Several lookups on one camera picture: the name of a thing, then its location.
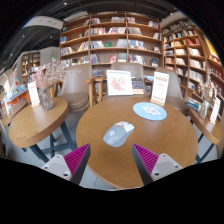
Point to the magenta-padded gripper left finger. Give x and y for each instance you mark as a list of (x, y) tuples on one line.
[(71, 163)]

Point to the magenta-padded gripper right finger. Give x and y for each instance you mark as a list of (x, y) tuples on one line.
[(151, 163)]

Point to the grey computer mouse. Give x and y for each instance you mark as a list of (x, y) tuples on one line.
[(116, 135)]

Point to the round light blue mouse pad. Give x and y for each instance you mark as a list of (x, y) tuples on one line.
[(150, 111)]

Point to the round wooden side table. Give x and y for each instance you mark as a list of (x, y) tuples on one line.
[(206, 125), (33, 121)]

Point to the glass vase with pink blossoms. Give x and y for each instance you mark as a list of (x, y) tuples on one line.
[(46, 96)]

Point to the stack of books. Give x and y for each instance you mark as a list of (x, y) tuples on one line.
[(193, 104)]

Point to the glass vase with dried flowers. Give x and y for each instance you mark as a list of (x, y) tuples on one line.
[(204, 108)]

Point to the white red sign wooden base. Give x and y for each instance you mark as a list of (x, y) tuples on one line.
[(160, 87)]

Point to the brown leather wooden armchair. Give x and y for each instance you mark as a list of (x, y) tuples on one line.
[(77, 86), (175, 90), (133, 68)]

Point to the small white table sign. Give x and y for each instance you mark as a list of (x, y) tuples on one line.
[(215, 111), (33, 94)]

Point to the dark blue book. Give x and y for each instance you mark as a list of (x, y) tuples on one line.
[(137, 85)]

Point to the white framed floral picture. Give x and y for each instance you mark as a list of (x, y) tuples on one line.
[(119, 83)]

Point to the small distant wooden bookshelf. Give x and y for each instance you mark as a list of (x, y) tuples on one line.
[(30, 63)]

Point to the curved wooden bookshelf with books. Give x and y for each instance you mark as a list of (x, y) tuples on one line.
[(190, 50)]

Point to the wide wooden bookshelf with books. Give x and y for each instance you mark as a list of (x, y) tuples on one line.
[(110, 36)]

